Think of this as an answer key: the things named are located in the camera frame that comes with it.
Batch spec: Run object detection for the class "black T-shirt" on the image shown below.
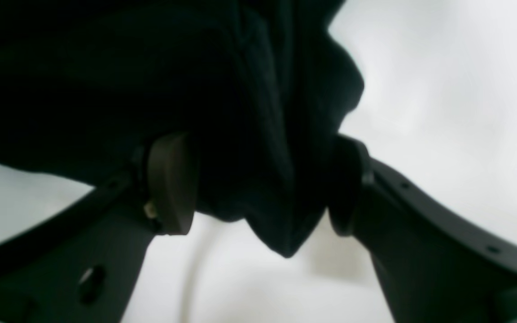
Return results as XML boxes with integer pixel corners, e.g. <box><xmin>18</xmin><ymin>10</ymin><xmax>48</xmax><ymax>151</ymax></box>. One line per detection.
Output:
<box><xmin>0</xmin><ymin>0</ymin><xmax>364</xmax><ymax>258</ymax></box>

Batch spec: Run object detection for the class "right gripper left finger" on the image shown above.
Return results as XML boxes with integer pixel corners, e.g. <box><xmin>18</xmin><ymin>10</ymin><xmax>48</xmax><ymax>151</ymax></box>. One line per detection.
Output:
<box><xmin>0</xmin><ymin>131</ymin><xmax>200</xmax><ymax>323</ymax></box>

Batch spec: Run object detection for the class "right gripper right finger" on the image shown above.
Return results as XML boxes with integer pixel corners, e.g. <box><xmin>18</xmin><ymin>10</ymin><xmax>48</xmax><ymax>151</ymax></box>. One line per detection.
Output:
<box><xmin>329</xmin><ymin>135</ymin><xmax>517</xmax><ymax>323</ymax></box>

